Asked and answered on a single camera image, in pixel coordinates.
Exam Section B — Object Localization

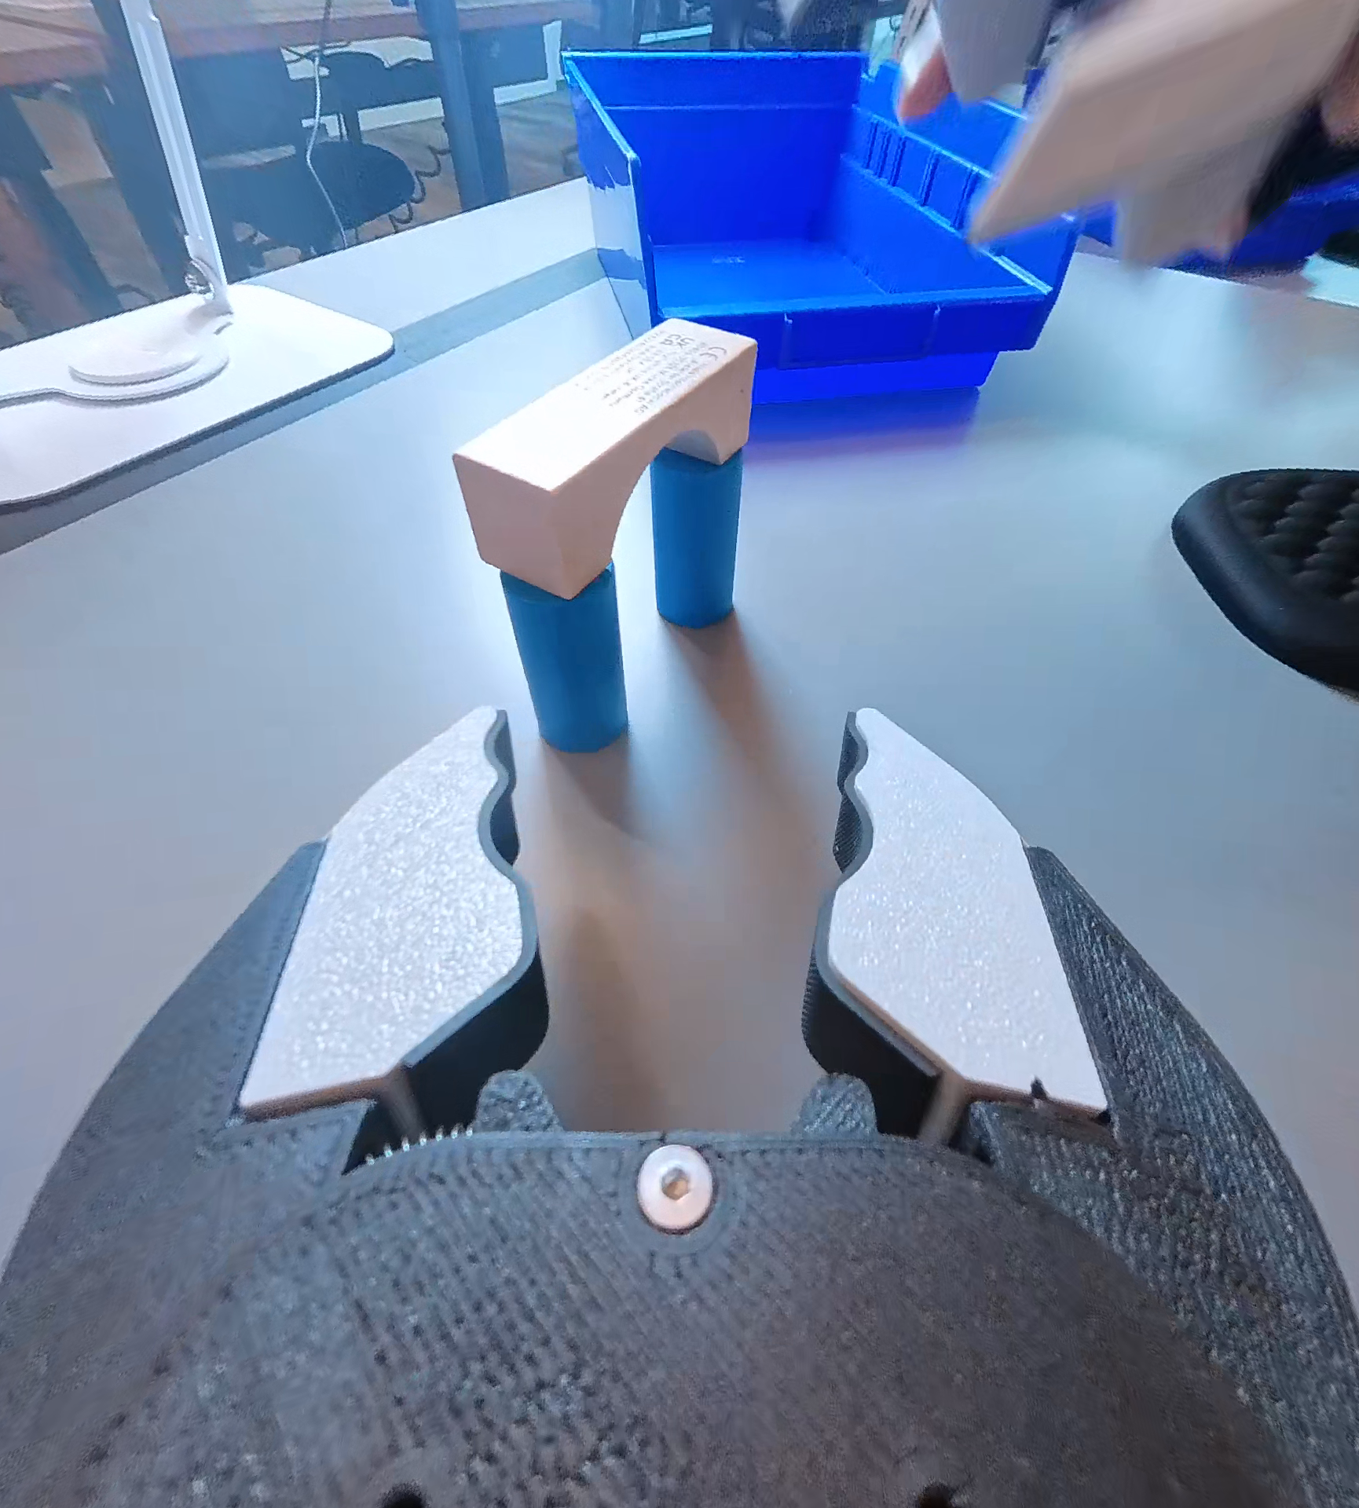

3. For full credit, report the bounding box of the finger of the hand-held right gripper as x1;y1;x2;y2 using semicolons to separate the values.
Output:
1109;165;1267;270
968;0;1359;247

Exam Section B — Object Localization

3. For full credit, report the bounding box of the natural wooden arch block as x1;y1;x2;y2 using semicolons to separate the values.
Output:
451;318;761;597

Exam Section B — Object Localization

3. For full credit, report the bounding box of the white document stand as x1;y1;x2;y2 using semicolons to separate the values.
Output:
0;0;396;509

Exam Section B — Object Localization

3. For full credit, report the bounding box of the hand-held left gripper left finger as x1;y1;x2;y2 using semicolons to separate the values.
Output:
237;707;550;1169

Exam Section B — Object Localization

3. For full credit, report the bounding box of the blue wooden cylinder block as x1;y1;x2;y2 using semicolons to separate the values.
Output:
652;429;748;629
500;563;632;754

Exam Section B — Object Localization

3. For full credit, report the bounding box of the blue plastic bin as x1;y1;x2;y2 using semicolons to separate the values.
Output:
561;49;1087;409
1086;165;1359;275

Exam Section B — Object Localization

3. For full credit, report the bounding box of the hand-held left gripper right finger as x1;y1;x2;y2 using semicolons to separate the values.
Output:
803;707;1111;1145

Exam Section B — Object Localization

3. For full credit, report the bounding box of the black wrist rest pad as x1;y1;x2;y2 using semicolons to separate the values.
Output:
1172;468;1359;707

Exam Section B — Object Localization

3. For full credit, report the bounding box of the black office chair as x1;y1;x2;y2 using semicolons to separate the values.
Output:
201;47;418;256

